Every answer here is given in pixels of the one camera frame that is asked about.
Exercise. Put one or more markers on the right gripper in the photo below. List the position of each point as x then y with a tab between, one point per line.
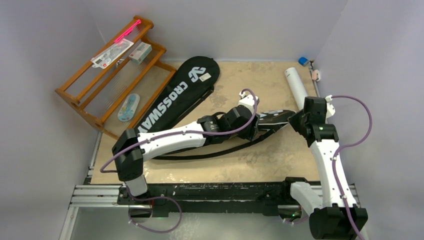
298	122

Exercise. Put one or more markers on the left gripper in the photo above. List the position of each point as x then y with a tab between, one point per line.
251	130

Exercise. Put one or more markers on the black racket bag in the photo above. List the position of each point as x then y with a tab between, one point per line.
269	122
192	83

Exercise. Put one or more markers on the white shuttlecock tube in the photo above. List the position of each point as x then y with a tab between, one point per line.
296	86

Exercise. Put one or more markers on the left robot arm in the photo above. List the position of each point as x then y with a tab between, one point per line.
133	147

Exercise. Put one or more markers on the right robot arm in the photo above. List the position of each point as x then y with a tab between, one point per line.
335	213

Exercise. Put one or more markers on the blue toothbrush blister pack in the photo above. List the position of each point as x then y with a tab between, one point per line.
128	108

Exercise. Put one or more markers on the pink white small object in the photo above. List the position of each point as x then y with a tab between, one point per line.
315	75

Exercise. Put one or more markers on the blue small object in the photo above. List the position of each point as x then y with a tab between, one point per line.
303	61

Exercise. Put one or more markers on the small teal white box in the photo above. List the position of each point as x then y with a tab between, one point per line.
139	54

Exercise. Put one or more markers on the wooden tiered shelf rack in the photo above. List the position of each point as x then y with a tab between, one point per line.
97	94

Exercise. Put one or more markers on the pink pen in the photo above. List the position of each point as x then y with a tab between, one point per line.
127	31

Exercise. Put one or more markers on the white packaged card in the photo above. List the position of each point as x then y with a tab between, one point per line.
109	55

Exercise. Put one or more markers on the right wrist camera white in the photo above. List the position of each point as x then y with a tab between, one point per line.
330	109

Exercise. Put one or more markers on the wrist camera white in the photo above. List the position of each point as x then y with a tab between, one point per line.
247	100
330	109

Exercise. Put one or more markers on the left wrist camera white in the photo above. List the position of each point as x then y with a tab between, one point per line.
247	100

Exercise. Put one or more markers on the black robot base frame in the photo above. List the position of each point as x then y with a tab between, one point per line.
162	199

